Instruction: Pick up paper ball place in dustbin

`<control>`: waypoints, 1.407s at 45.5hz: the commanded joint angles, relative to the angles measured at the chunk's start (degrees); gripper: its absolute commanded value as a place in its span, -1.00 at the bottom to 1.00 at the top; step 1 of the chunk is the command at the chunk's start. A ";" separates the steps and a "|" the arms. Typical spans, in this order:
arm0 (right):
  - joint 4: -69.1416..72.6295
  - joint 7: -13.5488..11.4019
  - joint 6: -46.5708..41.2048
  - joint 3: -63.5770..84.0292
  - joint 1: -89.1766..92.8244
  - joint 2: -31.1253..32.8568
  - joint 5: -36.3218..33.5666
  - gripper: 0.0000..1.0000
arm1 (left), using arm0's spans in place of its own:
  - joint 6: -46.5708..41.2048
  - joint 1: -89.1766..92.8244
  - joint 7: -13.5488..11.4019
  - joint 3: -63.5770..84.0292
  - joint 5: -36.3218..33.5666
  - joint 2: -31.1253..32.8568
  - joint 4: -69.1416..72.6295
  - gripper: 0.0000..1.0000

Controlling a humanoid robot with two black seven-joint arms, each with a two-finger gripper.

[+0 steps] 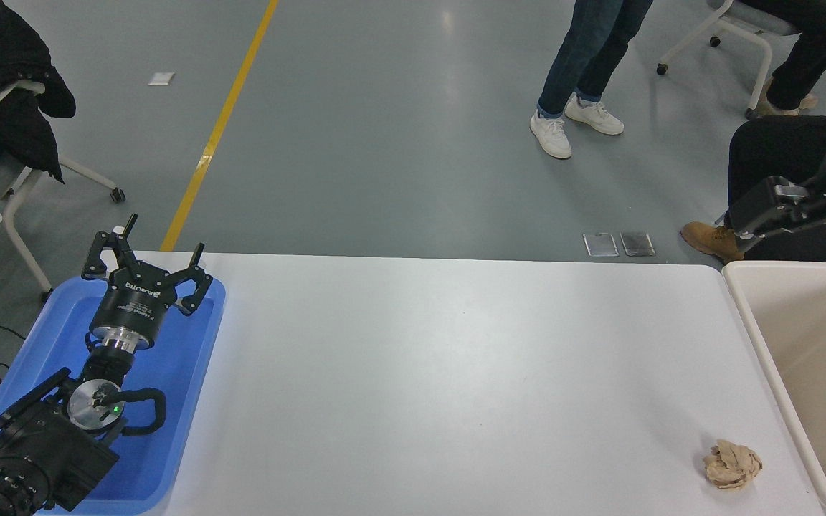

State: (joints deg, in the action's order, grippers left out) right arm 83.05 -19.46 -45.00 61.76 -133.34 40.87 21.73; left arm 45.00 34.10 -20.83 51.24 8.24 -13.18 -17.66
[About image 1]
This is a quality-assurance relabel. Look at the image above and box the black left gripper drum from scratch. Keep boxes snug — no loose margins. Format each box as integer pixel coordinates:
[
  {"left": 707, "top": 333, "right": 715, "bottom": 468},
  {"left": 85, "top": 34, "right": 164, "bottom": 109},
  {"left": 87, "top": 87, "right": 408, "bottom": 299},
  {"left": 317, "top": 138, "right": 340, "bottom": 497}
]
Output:
[{"left": 90, "top": 264, "right": 186, "bottom": 343}]

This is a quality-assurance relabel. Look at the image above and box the tan paper ball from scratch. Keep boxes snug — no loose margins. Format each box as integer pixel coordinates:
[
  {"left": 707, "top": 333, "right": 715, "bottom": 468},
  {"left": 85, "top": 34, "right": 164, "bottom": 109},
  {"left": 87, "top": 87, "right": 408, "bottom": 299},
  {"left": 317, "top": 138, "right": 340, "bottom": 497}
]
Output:
[{"left": 703, "top": 439, "right": 763, "bottom": 490}]

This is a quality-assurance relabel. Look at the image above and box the blue plastic tray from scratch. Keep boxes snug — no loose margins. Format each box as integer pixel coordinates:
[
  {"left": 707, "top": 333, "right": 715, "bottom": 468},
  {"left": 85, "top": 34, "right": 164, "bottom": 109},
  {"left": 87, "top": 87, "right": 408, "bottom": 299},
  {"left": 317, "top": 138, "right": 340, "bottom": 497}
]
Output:
[{"left": 0, "top": 274, "right": 227, "bottom": 515}]

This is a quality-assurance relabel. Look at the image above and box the person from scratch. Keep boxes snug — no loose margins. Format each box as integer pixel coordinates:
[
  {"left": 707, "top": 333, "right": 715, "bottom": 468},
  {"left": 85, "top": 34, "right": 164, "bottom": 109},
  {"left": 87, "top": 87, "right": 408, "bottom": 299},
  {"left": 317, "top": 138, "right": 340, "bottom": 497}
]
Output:
[
  {"left": 0, "top": 0, "right": 77, "bottom": 193},
  {"left": 680, "top": 116, "right": 826, "bottom": 264},
  {"left": 530, "top": 0, "right": 654, "bottom": 160},
  {"left": 743, "top": 0, "right": 826, "bottom": 119}
]

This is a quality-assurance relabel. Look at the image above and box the metal floor plate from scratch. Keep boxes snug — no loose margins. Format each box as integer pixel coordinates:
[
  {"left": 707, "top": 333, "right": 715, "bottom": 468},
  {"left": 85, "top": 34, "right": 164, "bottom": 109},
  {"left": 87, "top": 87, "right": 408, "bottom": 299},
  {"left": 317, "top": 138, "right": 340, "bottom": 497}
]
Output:
[
  {"left": 583, "top": 233, "right": 620, "bottom": 257},
  {"left": 620, "top": 231, "right": 656, "bottom": 257}
]

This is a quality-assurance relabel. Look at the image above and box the large pale bin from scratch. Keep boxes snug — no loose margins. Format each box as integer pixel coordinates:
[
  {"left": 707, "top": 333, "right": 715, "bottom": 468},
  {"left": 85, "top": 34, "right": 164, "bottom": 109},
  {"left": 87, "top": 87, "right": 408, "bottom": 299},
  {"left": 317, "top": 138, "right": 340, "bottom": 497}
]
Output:
[{"left": 721, "top": 260, "right": 826, "bottom": 516}]

